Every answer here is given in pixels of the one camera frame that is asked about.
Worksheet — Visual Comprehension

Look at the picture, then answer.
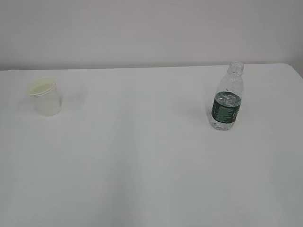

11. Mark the clear plastic water bottle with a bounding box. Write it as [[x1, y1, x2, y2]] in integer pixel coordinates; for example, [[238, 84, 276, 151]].
[[209, 61, 244, 131]]

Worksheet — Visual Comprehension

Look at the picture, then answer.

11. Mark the white paper cup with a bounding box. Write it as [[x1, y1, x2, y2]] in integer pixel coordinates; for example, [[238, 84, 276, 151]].
[[27, 77, 60, 117]]

